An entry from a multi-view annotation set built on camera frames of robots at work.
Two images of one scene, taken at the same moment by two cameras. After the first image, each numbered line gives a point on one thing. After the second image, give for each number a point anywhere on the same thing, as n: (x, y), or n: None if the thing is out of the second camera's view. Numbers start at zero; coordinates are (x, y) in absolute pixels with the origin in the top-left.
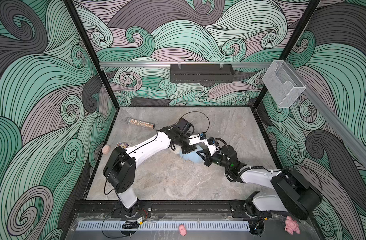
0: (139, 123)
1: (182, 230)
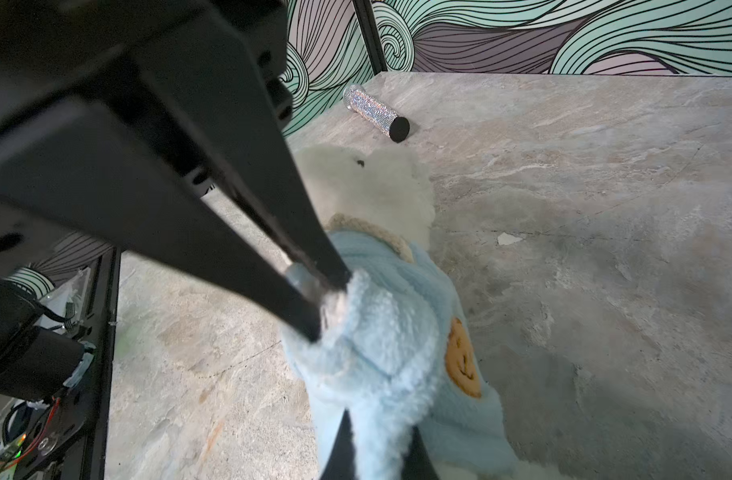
0: (357, 99)
1: None
